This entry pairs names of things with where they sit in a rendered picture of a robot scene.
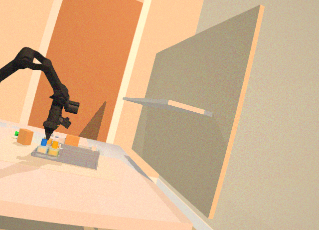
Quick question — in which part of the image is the white jar with blue lid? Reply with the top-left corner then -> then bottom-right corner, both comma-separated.
36,138 -> 49,153

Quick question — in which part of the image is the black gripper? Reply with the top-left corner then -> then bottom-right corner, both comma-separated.
43,108 -> 62,140

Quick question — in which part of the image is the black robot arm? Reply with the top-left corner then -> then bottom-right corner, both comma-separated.
0,46 -> 79,129

